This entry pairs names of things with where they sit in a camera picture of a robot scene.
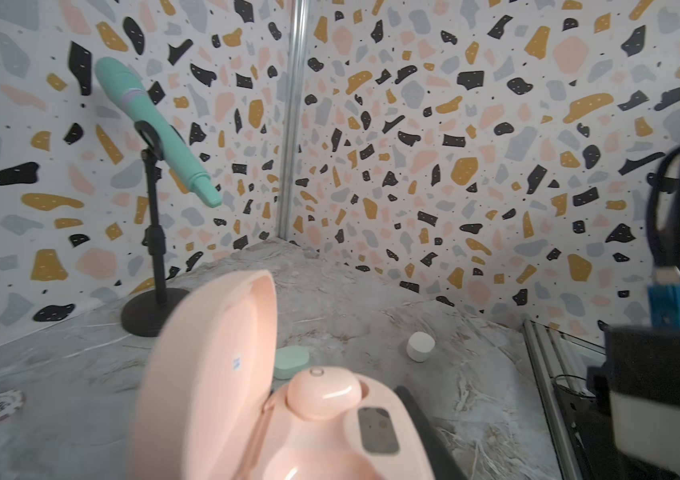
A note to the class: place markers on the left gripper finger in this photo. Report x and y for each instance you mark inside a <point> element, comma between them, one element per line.
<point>443,464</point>

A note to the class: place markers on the white earbud charging case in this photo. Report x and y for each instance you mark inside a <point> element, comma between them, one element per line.
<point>420,346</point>

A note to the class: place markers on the pink earbud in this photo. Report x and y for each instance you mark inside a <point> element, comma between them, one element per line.
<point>323,393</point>

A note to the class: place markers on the pink white earbud case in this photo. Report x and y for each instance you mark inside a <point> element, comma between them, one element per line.
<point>207,407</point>

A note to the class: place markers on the mint green earbud case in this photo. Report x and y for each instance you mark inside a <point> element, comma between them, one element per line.
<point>289,361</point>

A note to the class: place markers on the black microphone stand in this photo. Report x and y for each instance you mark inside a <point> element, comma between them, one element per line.
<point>145,314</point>

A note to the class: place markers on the mint green microphone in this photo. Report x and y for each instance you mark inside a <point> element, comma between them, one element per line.
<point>125,90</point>

